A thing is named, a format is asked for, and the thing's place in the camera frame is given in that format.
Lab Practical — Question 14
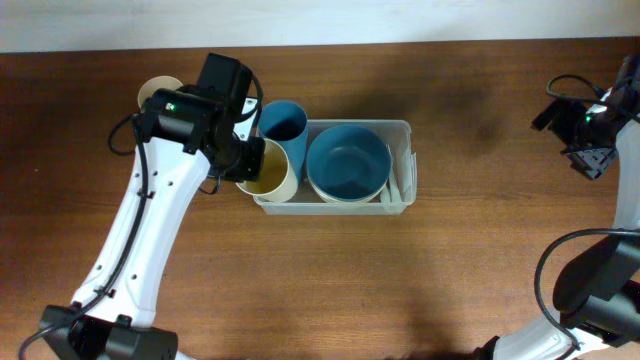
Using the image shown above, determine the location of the blue bowl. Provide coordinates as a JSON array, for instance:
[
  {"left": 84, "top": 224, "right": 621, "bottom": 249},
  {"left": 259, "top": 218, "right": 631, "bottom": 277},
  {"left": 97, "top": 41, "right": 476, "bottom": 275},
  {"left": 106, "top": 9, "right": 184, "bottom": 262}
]
[{"left": 306, "top": 125, "right": 391, "bottom": 178}]

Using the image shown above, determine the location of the white plastic spoon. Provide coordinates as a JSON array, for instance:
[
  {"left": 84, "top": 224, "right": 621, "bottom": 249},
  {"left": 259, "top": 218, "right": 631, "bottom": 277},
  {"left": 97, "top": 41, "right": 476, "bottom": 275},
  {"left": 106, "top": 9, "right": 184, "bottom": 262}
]
[{"left": 380, "top": 183, "right": 391, "bottom": 204}]

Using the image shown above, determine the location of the cream cup front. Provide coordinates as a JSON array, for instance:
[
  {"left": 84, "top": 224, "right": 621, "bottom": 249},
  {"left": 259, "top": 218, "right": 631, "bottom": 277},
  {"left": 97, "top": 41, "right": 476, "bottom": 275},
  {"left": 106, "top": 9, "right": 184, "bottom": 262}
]
[{"left": 237, "top": 139, "right": 299, "bottom": 203}]

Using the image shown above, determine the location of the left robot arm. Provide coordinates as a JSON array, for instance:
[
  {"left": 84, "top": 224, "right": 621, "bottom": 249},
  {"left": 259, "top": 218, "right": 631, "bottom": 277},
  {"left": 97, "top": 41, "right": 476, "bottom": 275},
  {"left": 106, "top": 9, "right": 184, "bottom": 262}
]
[{"left": 18, "top": 53, "right": 265, "bottom": 359}]

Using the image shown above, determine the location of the white plastic fork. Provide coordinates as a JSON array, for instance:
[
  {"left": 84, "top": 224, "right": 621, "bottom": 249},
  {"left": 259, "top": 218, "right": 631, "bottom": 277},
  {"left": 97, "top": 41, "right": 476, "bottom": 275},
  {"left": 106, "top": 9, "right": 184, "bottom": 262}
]
[{"left": 387, "top": 146, "right": 402, "bottom": 203}]

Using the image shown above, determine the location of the cream cup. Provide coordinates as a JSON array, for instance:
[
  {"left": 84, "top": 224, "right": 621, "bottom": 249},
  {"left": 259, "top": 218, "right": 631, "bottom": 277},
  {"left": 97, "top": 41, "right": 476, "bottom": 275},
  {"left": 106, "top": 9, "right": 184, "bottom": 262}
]
[
  {"left": 137, "top": 75, "right": 183, "bottom": 107},
  {"left": 237, "top": 139, "right": 299, "bottom": 203}
]

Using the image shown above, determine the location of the clear plastic storage container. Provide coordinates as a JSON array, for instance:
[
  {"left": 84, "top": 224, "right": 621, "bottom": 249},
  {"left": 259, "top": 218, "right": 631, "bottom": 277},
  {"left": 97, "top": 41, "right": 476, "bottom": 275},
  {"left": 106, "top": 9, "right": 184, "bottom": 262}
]
[{"left": 253, "top": 119, "right": 418, "bottom": 216}]

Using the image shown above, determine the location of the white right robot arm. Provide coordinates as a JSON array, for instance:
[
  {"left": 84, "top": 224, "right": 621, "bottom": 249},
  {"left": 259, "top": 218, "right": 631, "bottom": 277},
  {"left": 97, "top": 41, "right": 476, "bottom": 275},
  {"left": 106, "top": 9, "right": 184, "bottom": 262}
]
[{"left": 473, "top": 55, "right": 639, "bottom": 360}]

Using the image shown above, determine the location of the blue cup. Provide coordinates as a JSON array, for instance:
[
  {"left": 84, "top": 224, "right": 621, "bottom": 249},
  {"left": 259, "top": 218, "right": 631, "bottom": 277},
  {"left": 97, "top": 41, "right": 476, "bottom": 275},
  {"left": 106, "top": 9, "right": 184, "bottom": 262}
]
[{"left": 258, "top": 100, "right": 309, "bottom": 182}]

